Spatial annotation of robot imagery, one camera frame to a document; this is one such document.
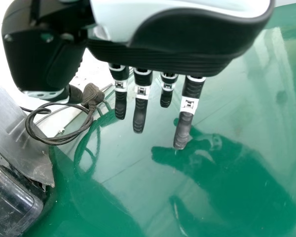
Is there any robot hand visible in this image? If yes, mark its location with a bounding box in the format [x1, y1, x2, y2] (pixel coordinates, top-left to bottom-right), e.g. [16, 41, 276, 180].
[1, 0, 276, 151]

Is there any black power cable with plug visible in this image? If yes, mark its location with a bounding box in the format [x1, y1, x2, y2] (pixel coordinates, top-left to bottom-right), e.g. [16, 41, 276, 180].
[25, 82, 113, 146]

